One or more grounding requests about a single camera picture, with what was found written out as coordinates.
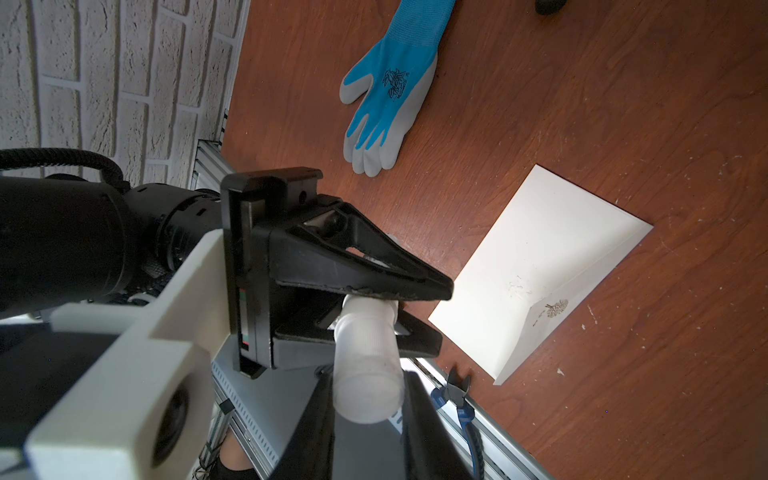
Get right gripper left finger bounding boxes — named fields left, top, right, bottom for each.
left=270, top=368, right=333, bottom=480

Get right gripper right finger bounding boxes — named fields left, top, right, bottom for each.
left=402, top=371, right=472, bottom=480

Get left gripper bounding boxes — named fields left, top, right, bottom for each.
left=221, top=167, right=453, bottom=379

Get cream envelope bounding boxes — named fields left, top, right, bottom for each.
left=429, top=165, right=652, bottom=385

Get white glue stick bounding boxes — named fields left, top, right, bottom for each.
left=341, top=295, right=399, bottom=326

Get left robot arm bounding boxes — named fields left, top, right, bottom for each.
left=1, top=167, right=453, bottom=378

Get blue grey work glove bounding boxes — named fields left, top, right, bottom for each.
left=339, top=0, right=455, bottom=177

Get black yellow stubby screwdriver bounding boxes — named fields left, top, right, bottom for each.
left=534, top=0, right=567, bottom=16

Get blue handled pliers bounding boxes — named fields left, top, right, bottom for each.
left=430, top=366, right=485, bottom=480

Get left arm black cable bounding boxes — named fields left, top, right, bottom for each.
left=0, top=147, right=130, bottom=193

